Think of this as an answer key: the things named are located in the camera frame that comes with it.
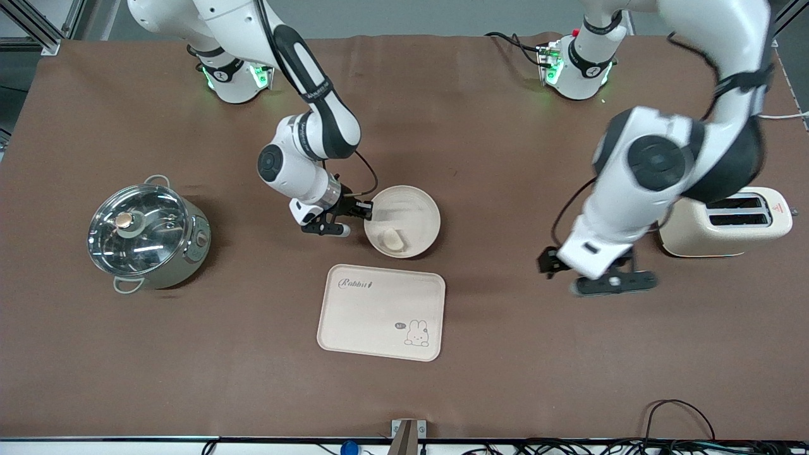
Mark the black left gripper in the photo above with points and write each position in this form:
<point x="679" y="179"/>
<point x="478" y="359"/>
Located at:
<point x="547" y="261"/>

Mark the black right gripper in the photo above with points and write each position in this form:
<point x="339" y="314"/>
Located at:
<point x="347" y="202"/>

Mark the small white bun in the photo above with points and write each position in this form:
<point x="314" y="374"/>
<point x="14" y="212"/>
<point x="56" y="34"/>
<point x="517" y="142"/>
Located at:
<point x="392" y="239"/>

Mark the round cream plate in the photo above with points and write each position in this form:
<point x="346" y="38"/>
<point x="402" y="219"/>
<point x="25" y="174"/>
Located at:
<point x="411" y="218"/>

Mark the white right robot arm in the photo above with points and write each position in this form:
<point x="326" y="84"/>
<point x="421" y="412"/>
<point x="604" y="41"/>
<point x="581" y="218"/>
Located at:
<point x="297" y="164"/>

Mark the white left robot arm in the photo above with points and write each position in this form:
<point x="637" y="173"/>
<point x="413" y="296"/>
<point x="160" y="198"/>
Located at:
<point x="651" y="164"/>

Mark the cream rabbit print tray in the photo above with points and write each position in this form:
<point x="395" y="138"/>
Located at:
<point x="379" y="313"/>

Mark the stainless steel electric pot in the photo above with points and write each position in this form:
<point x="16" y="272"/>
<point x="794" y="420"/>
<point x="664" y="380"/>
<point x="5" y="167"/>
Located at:
<point x="193" y="253"/>

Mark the brown table mat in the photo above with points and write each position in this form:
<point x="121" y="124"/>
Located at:
<point x="404" y="392"/>

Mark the cream two-slot toaster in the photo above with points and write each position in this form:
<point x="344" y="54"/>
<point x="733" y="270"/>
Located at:
<point x="758" y="234"/>

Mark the glass pot lid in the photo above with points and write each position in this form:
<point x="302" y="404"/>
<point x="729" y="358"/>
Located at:
<point x="136" y="230"/>

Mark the blue round object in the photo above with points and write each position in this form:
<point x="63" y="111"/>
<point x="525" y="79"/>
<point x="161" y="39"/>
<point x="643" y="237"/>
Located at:
<point x="349" y="448"/>

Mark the metal table edge bracket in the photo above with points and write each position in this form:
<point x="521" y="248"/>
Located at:
<point x="406" y="436"/>

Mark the aluminium frame profile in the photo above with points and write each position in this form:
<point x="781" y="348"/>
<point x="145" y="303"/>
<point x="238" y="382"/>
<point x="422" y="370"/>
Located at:
<point x="38" y="25"/>

